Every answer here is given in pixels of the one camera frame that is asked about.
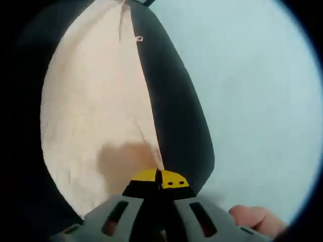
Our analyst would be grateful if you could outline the person's right hand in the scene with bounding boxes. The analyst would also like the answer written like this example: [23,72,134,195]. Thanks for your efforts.
[228,204,289,239]

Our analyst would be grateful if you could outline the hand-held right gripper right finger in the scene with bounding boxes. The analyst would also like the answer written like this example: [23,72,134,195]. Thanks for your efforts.
[158,169,273,242]

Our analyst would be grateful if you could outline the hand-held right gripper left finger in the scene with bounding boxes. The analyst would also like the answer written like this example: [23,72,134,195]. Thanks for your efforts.
[50,168,162,242]

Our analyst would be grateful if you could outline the pink fluffy towel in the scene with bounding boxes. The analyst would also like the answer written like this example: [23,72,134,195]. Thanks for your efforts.
[40,0,165,220]

